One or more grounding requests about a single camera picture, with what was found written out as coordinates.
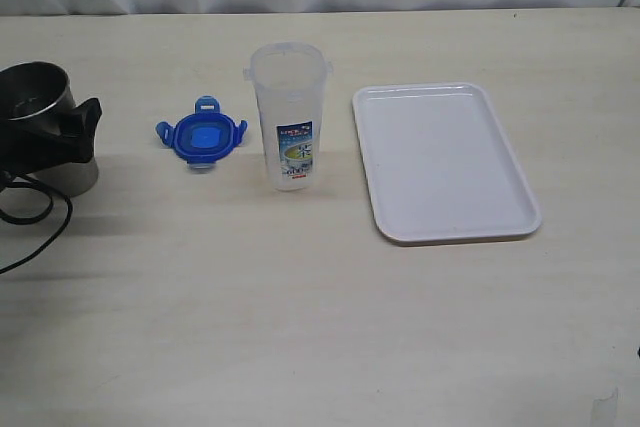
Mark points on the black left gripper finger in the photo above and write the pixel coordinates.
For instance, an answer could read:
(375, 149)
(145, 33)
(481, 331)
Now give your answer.
(80, 132)

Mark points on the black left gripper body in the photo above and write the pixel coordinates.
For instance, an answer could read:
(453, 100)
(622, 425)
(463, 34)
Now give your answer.
(26, 150)

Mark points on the stainless steel cup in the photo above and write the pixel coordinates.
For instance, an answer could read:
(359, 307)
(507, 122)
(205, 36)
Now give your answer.
(32, 94)

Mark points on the blue plastic lid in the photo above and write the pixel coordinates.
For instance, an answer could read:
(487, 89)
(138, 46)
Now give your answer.
(203, 137)

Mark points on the clear plastic tall container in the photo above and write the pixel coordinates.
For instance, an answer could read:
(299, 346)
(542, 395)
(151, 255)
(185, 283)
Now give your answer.
(289, 80)

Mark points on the white rectangular plastic tray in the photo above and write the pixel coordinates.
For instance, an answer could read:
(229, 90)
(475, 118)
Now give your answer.
(439, 166)

